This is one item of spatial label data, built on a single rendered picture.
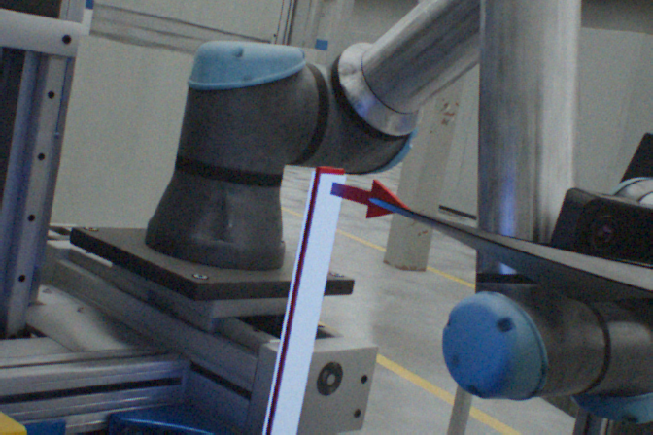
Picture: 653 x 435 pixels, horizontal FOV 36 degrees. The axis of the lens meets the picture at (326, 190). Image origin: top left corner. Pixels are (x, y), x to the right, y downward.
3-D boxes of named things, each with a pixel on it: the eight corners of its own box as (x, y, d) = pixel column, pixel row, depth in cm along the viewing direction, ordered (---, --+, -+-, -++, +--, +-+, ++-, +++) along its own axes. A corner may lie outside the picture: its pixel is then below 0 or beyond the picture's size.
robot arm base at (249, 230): (117, 234, 108) (131, 144, 107) (223, 236, 119) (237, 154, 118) (203, 271, 98) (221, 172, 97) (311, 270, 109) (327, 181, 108)
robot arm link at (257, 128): (154, 148, 108) (176, 23, 107) (257, 160, 117) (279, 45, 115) (210, 167, 99) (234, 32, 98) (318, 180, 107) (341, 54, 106)
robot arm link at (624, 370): (517, 396, 81) (547, 265, 80) (603, 390, 88) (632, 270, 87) (595, 435, 75) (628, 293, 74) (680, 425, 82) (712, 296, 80)
